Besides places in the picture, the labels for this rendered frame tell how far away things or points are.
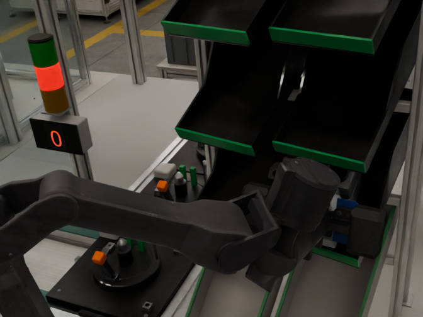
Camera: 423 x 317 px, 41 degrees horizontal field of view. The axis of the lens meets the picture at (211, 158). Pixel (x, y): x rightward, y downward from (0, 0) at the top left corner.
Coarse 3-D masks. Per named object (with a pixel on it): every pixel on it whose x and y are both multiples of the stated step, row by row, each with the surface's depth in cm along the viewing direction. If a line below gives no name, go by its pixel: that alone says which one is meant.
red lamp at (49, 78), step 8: (56, 64) 113; (40, 72) 112; (48, 72) 112; (56, 72) 113; (40, 80) 114; (48, 80) 113; (56, 80) 114; (40, 88) 115; (48, 88) 114; (56, 88) 115
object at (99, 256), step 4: (104, 248) 109; (108, 248) 109; (96, 252) 107; (100, 252) 107; (104, 252) 108; (108, 252) 108; (96, 256) 106; (100, 256) 106; (104, 256) 107; (96, 260) 106; (100, 260) 106; (104, 260) 107; (100, 264) 107; (104, 264) 108; (108, 264) 109; (104, 268) 109; (108, 268) 109; (104, 272) 111; (108, 272) 110; (112, 272) 111; (108, 276) 112; (112, 276) 111
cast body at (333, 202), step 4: (336, 192) 82; (336, 196) 77; (340, 196) 78; (332, 200) 77; (336, 200) 77; (332, 204) 77; (336, 204) 77; (332, 208) 77; (332, 232) 78; (324, 236) 78; (328, 236) 78; (332, 236) 78; (324, 240) 79; (328, 240) 78; (324, 244) 80; (328, 244) 80; (332, 244) 79; (336, 244) 80
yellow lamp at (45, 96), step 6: (54, 90) 115; (60, 90) 115; (42, 96) 116; (48, 96) 115; (54, 96) 115; (60, 96) 116; (66, 96) 118; (48, 102) 116; (54, 102) 116; (60, 102) 116; (66, 102) 118; (48, 108) 117; (54, 108) 116; (60, 108) 117; (66, 108) 118
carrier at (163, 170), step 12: (156, 168) 147; (168, 168) 147; (180, 168) 137; (192, 168) 136; (204, 168) 133; (156, 180) 146; (180, 180) 133; (192, 180) 138; (204, 180) 144; (144, 192) 142; (156, 192) 136; (180, 192) 134; (192, 192) 136
